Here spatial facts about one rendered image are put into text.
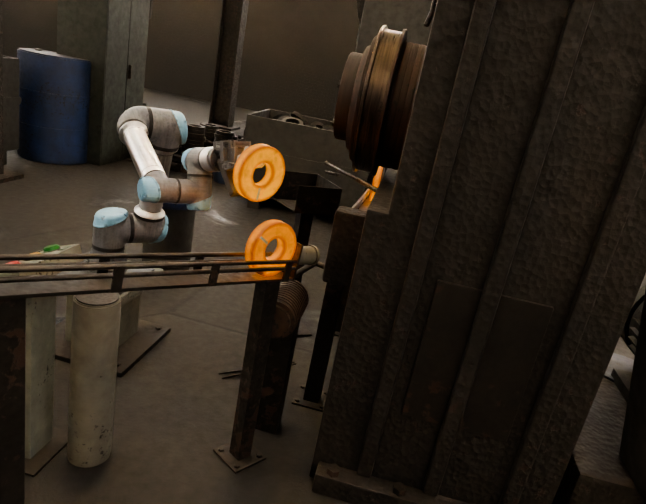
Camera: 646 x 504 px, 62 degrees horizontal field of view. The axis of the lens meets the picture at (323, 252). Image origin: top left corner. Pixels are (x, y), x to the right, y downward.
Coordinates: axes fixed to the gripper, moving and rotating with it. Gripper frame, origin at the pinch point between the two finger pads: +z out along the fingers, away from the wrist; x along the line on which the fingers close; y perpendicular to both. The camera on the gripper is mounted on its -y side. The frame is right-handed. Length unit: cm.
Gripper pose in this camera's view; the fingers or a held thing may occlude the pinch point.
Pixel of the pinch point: (260, 165)
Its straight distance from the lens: 149.5
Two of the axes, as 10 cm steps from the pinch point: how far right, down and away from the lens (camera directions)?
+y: -0.1, -9.9, -1.5
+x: 7.0, -1.1, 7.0
